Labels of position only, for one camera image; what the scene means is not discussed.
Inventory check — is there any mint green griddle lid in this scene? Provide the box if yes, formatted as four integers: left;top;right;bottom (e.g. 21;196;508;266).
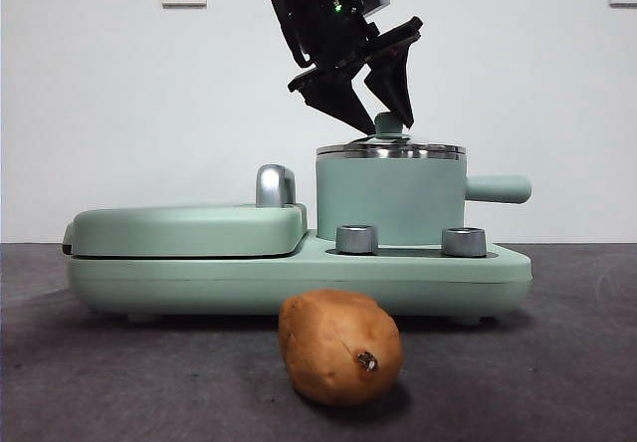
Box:
62;202;310;259

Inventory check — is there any chrome griddle lid handle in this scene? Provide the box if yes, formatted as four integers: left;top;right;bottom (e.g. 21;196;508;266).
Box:
255;163;301;210

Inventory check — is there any brown potato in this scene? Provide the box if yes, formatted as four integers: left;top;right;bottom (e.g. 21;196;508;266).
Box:
277;288;404;408

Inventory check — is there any mint green breakfast maker base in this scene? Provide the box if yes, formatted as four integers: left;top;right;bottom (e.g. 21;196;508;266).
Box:
67;227;533;325

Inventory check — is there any silver control knob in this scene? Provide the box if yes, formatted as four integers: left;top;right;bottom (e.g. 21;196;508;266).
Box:
335;223;379;256
441;226;488;259

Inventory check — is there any mint green pot with handle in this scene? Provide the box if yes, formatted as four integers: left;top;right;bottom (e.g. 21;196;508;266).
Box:
315;150;533;244

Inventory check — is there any glass pot lid green knob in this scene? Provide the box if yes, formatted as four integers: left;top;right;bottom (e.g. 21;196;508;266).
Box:
316;112;468;157

